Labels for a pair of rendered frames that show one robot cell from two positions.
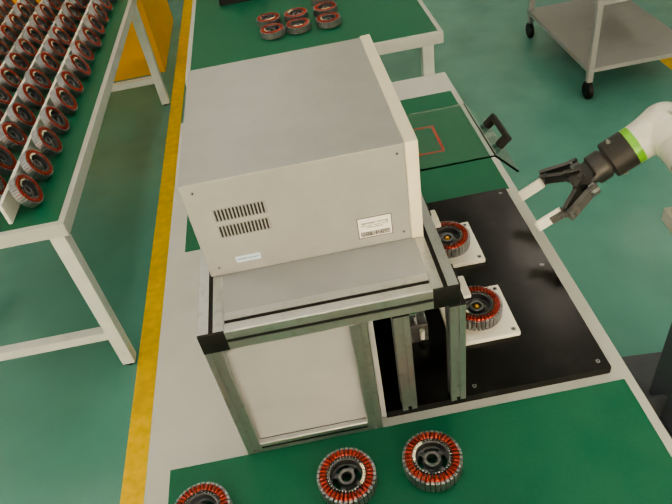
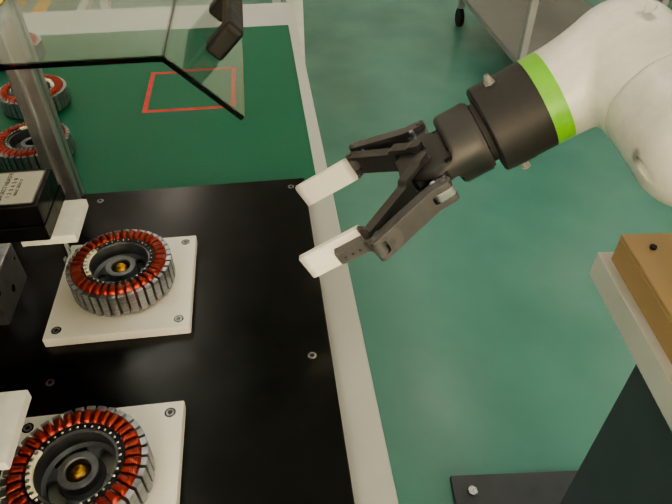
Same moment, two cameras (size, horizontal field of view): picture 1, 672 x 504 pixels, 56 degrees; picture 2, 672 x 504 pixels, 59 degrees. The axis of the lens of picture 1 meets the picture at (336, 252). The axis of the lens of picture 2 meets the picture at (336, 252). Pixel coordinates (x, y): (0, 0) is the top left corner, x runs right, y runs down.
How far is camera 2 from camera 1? 102 cm
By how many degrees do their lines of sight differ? 5
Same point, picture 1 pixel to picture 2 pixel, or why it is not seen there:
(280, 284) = not seen: outside the picture
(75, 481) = not seen: outside the picture
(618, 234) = (526, 276)
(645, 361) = (539, 485)
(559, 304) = (313, 478)
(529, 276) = (272, 384)
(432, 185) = (181, 159)
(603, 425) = not seen: outside the picture
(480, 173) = (276, 149)
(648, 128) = (586, 52)
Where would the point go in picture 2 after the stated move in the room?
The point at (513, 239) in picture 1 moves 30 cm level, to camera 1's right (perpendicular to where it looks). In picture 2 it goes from (275, 285) to (525, 265)
